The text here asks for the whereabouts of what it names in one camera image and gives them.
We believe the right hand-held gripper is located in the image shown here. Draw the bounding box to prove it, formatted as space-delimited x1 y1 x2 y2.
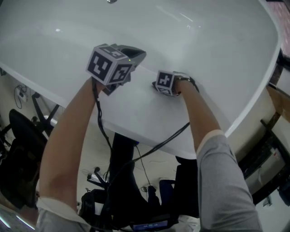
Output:
151 70 200 97

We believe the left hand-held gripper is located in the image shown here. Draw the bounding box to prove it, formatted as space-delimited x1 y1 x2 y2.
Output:
85 43 147 96

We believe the person's left forearm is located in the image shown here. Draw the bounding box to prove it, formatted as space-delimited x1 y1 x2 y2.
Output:
39 77 102 211

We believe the person's right forearm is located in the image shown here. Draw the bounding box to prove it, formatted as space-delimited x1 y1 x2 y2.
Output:
175 79 226 152

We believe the person's right hand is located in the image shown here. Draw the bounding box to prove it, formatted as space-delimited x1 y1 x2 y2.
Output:
172 79 183 97

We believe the person's left leg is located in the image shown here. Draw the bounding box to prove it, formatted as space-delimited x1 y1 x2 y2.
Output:
108 132 161 227

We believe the person's leg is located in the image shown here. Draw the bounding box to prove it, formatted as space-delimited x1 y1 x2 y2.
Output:
175 155 200 218
108 132 161 227

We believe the person's right leg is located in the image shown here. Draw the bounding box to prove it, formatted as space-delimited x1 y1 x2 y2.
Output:
175 155 200 218

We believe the dark blue bag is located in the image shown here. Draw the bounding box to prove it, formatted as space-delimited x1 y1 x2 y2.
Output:
158 179 177 204

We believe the black office chair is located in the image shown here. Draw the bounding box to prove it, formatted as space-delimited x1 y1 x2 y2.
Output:
80 166 111 227
0 92 61 209

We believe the black metal shelf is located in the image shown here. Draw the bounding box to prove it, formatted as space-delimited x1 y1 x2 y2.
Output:
237 119 290 204

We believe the leaning cardboard panel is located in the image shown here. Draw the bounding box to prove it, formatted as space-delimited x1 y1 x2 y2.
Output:
266 84 290 115

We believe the person's grey shirt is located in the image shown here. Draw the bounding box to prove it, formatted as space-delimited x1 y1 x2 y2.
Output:
36 129 263 232

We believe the black-framed glass door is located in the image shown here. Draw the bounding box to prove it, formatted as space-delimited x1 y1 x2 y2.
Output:
275 46 290 68

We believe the black belt-mounted device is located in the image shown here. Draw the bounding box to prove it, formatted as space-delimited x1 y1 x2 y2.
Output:
132 221 170 231

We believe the black bag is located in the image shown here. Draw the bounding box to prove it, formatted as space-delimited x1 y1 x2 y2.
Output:
278 181 290 200

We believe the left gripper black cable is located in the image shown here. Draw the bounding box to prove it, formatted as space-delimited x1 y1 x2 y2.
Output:
91 78 114 182

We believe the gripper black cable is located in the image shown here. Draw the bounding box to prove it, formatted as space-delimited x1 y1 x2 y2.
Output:
91 78 114 182
106 121 191 189

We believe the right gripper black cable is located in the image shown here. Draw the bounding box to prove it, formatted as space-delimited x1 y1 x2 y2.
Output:
106 121 191 189

